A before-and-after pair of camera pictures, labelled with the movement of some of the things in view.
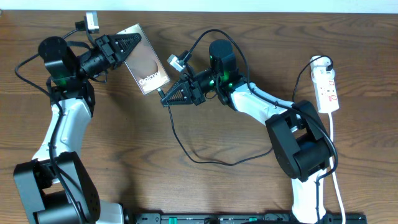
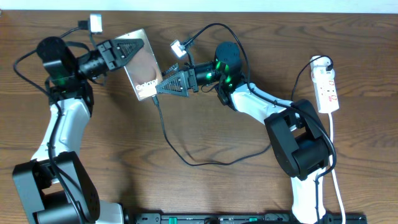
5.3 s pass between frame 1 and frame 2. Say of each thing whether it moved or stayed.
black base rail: stayed
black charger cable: moved
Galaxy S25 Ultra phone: moved
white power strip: stayed
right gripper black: moved
